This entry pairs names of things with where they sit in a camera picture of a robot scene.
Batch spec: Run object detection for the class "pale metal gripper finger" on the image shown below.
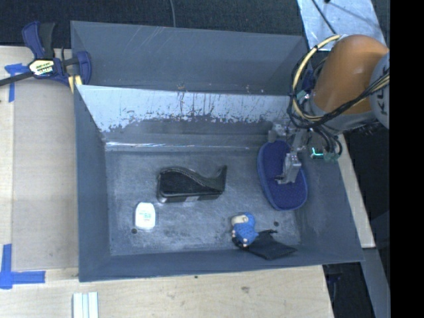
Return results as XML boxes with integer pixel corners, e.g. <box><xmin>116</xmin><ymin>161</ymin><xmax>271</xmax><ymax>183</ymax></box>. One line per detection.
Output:
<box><xmin>275</xmin><ymin>152</ymin><xmax>303</xmax><ymax>186</ymax></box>
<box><xmin>267</xmin><ymin>122</ymin><xmax>288</xmax><ymax>143</ymax></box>

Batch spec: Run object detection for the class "grey metal bin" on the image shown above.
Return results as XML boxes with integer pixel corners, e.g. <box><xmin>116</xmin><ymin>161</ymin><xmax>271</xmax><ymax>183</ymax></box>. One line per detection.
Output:
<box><xmin>70</xmin><ymin>20</ymin><xmax>366</xmax><ymax>283</ymax></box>

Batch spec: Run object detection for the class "white dental floss box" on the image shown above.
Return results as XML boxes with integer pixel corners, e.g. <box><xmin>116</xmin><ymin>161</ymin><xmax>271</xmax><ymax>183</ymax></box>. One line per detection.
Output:
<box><xmin>133</xmin><ymin>201</ymin><xmax>157</xmax><ymax>233</ymax></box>

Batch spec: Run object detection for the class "black cloth pouch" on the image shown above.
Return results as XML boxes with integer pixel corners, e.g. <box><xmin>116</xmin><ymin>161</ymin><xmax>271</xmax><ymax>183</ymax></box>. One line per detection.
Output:
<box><xmin>247</xmin><ymin>229</ymin><xmax>298</xmax><ymax>262</ymax></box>

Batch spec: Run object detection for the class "blue toy figure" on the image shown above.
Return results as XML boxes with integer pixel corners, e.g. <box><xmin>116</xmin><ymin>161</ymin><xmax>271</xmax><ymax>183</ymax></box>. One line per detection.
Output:
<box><xmin>230</xmin><ymin>211</ymin><xmax>260</xmax><ymax>249</ymax></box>

